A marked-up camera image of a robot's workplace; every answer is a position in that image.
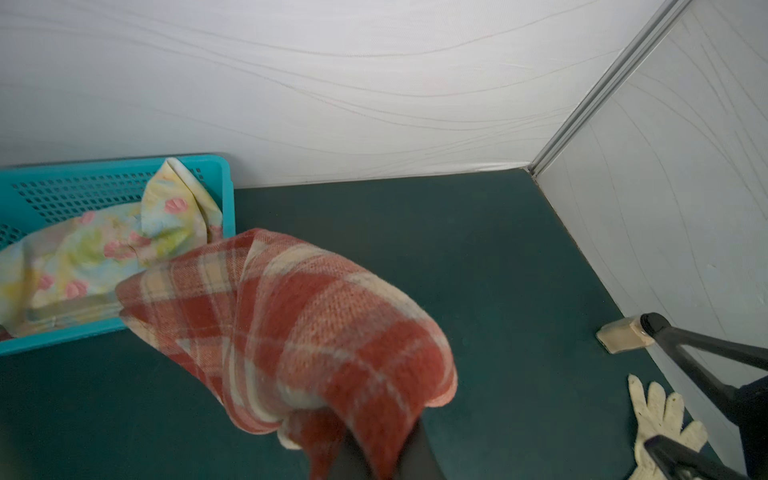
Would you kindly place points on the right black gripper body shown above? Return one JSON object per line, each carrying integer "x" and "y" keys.
{"x": 757, "y": 426}

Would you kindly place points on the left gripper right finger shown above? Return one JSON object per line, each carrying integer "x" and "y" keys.
{"x": 417, "y": 460}

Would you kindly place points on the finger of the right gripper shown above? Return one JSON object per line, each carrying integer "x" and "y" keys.
{"x": 677, "y": 462}
{"x": 673, "y": 341}

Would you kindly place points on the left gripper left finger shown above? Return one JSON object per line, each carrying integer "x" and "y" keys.
{"x": 350, "y": 462}

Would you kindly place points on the red plaid skirt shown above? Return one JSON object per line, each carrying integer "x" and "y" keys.
{"x": 296, "y": 340}

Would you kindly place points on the small jar black lid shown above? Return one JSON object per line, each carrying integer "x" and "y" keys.
{"x": 631, "y": 333}

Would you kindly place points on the beige work glove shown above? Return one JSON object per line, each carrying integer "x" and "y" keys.
{"x": 657, "y": 413}

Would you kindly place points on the floral yellow skirt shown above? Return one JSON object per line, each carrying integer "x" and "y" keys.
{"x": 65, "y": 274}

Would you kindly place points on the teal plastic basket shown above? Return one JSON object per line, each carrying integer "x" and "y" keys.
{"x": 33, "y": 198}

